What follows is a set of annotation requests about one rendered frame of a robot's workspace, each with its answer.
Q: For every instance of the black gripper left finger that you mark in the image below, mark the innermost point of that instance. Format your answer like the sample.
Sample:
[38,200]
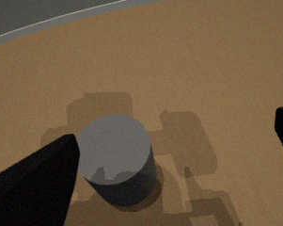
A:
[37,191]

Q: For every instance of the grey cylinder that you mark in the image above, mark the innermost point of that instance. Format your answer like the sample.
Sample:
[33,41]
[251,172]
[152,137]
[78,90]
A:
[116,158]

